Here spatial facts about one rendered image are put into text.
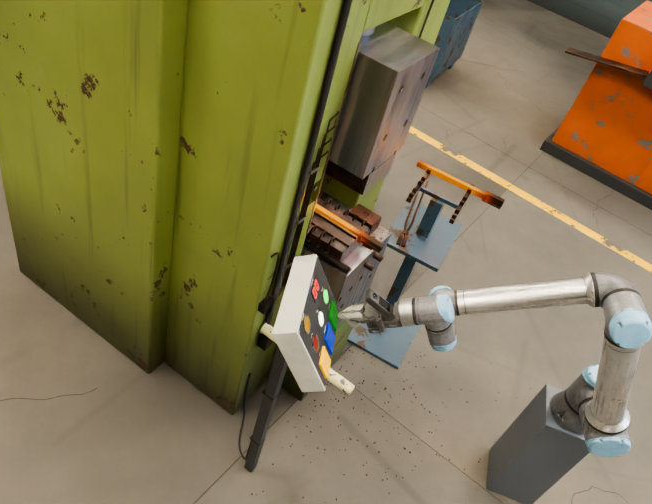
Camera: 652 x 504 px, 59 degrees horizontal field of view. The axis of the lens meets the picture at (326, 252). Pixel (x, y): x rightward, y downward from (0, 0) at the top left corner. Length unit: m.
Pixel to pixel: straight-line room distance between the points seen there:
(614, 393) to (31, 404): 2.36
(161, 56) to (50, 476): 1.75
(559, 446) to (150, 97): 2.09
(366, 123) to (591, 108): 3.88
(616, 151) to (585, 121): 0.37
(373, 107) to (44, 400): 1.95
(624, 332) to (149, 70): 1.63
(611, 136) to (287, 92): 4.26
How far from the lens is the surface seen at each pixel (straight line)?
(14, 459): 2.83
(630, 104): 5.53
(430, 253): 2.77
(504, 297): 2.05
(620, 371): 2.14
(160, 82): 1.89
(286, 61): 1.65
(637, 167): 5.69
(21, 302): 3.31
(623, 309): 1.98
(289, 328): 1.68
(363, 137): 1.92
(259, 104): 1.76
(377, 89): 1.84
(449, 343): 1.99
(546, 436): 2.68
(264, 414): 2.34
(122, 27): 1.93
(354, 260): 2.34
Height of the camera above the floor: 2.48
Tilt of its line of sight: 42 degrees down
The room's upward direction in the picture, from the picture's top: 17 degrees clockwise
